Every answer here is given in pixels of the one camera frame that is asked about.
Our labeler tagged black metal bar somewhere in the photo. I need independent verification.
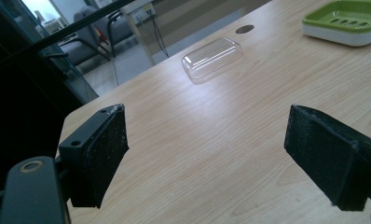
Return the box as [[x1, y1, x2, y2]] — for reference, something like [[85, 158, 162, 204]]
[[28, 0, 135, 55]]

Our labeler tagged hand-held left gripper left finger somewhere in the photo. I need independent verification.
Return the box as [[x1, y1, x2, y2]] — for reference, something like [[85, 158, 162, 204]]
[[58, 103, 130, 209]]

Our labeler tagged clear plastic soap box lid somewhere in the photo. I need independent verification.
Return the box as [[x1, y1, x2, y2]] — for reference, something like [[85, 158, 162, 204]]
[[181, 36, 243, 80]]

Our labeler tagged black cable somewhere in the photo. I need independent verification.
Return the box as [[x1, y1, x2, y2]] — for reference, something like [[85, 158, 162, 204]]
[[147, 8, 171, 59]]

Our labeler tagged grey armchair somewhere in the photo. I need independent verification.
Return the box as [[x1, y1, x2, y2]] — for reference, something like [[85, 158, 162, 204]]
[[54, 5, 135, 66]]

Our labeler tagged white cabinet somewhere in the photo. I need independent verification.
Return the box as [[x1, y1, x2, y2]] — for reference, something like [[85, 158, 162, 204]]
[[119, 0, 163, 65]]

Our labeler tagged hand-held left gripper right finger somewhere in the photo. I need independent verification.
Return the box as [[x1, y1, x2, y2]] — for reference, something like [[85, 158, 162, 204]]
[[283, 104, 371, 212]]

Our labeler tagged green and white soap dish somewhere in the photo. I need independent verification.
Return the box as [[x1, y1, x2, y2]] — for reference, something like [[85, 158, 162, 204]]
[[301, 0, 371, 48]]

